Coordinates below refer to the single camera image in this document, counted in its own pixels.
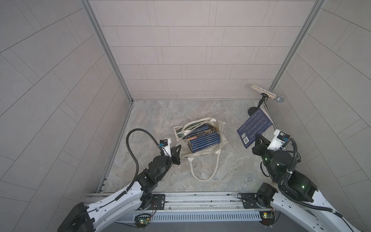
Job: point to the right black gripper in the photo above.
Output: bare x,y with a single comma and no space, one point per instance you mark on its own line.
262,146

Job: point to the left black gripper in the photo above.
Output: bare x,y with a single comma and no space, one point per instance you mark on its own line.
175,157

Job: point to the floral canvas tote bag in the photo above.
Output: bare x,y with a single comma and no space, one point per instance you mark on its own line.
184,130

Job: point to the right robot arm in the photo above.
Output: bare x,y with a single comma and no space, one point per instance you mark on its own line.
295,195

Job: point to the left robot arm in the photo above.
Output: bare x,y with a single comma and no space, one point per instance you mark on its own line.
97,216

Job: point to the stack of blue books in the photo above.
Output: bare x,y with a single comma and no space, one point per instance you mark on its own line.
202,138

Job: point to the black microphone stand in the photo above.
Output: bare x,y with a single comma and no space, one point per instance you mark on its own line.
253,109

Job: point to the glitter microphone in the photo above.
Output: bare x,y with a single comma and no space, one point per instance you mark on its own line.
275,97

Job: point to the right circuit board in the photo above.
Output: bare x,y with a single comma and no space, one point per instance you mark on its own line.
267,218

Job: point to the circuit board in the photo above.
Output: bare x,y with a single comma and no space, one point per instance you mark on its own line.
141,221
267,218

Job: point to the left circuit board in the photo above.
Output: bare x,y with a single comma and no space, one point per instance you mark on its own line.
141,221

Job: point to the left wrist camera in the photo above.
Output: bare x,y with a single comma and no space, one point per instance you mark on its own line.
164,144

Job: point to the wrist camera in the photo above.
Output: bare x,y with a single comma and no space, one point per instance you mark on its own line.
164,144
280,140

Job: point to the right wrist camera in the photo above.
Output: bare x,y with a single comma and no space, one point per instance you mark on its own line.
280,140

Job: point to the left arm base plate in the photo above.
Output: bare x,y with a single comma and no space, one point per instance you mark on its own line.
152,202

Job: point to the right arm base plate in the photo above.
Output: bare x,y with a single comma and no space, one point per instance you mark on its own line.
255,200

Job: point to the aluminium mounting rail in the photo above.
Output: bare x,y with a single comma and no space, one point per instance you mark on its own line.
197,207

